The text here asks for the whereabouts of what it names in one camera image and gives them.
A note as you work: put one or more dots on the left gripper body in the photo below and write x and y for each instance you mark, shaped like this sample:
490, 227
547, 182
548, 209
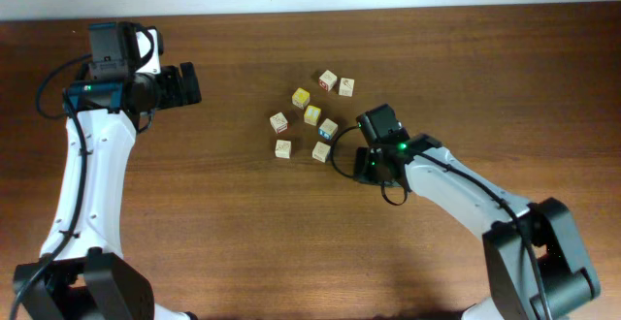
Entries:
167, 90

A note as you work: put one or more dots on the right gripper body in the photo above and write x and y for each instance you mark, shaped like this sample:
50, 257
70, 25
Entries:
365, 174

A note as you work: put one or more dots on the wooden block number drawing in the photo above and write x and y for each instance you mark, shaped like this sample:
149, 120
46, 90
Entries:
321, 152

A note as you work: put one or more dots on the wooden block blue side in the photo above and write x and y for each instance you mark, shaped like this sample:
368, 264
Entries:
328, 129

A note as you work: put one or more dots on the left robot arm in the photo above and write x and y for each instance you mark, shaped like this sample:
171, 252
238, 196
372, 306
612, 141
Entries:
81, 273

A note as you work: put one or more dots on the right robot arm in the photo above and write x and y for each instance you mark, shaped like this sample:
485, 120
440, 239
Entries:
537, 264

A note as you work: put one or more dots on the plain wooden block top right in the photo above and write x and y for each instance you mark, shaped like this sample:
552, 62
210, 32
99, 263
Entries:
346, 87

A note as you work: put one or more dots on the yellow block with blue bars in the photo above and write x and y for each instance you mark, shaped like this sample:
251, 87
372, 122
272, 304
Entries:
312, 115

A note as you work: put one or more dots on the block with red side top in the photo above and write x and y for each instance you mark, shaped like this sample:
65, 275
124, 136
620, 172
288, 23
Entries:
327, 80

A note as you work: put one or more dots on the wooden block fish drawing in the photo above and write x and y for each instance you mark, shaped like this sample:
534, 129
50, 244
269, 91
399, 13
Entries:
283, 149

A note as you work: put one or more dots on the yellow topped block upper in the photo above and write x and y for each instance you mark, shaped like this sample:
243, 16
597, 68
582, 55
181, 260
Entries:
301, 98

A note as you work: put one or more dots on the wooden block red bordered left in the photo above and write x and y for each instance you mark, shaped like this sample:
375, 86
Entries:
279, 122

